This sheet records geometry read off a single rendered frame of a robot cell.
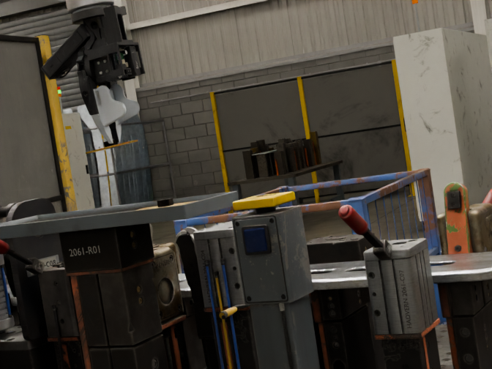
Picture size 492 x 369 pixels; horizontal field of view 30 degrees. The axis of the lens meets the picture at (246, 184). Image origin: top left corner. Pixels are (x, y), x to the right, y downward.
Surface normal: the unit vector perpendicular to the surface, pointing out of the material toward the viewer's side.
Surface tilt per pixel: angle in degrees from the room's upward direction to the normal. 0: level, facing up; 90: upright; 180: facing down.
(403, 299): 90
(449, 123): 90
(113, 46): 92
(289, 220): 90
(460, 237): 78
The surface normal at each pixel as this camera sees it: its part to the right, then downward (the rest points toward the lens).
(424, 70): -0.43, 0.11
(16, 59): 0.93, -0.14
